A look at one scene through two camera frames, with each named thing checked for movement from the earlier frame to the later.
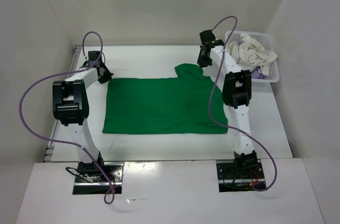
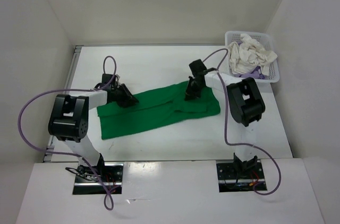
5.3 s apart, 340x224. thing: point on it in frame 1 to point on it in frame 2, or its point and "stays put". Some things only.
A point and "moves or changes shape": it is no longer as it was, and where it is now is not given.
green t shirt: x=186 y=104 moves or changes shape
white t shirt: x=249 y=54 stays put
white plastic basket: x=267 y=41 stays put
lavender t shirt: x=257 y=73 stays put
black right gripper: x=202 y=62 to x=190 y=94
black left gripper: x=108 y=76 to x=128 y=100
